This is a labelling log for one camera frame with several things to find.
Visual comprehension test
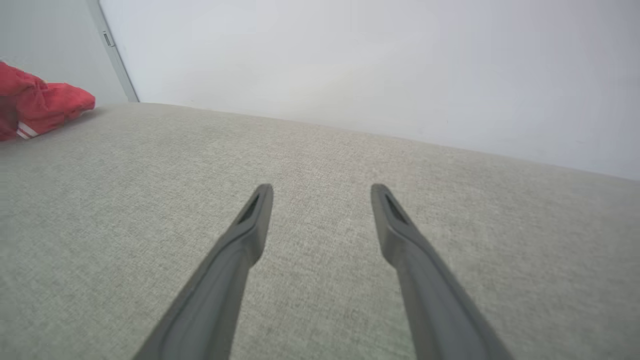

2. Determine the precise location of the grey wall trim strip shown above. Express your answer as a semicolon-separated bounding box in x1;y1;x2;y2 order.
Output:
85;0;141;104

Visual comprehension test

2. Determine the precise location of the red and white sports jersey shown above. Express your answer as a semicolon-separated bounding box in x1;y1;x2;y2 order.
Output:
0;61;96;142

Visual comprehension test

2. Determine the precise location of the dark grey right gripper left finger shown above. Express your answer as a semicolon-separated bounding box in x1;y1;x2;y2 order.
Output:
132;183;274;360

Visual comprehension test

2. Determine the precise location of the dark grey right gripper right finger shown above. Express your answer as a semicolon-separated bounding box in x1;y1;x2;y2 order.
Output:
370;183;514;360

